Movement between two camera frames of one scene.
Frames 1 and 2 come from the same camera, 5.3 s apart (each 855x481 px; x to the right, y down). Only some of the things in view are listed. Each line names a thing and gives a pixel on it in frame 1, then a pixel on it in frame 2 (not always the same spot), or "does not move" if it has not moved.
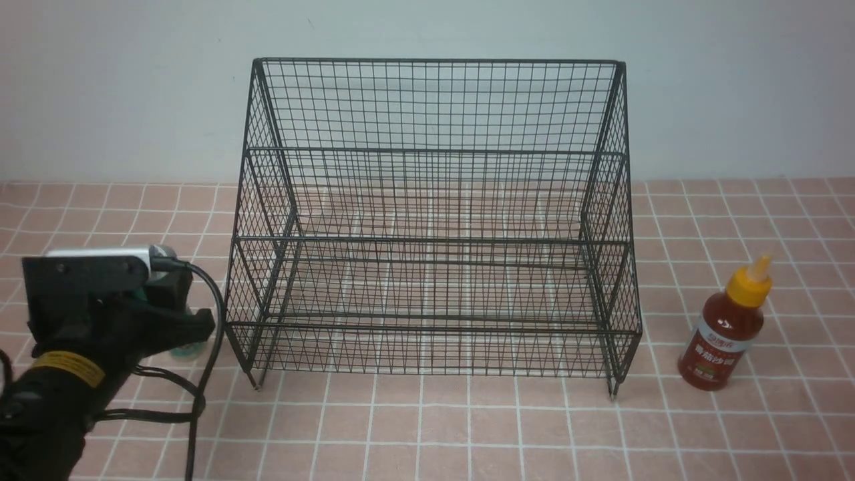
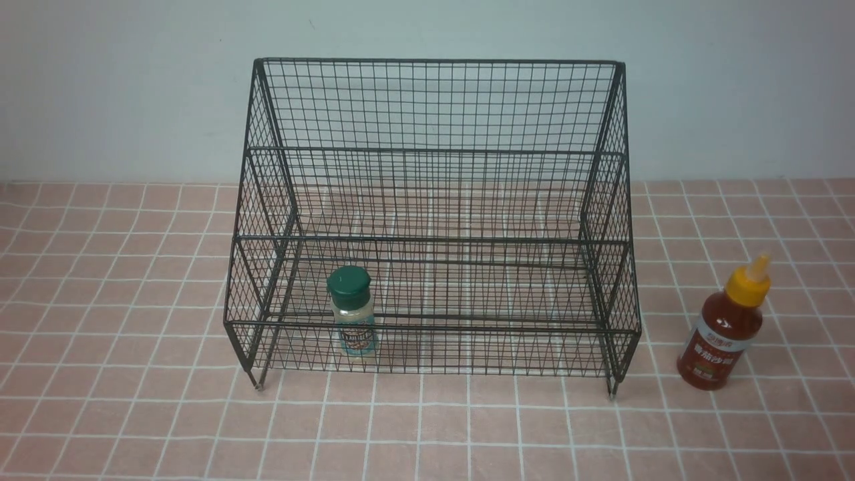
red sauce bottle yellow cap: x=729 y=321 does not move
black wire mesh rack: x=415 y=218 does not move
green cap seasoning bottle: x=184 y=352 → x=353 y=310
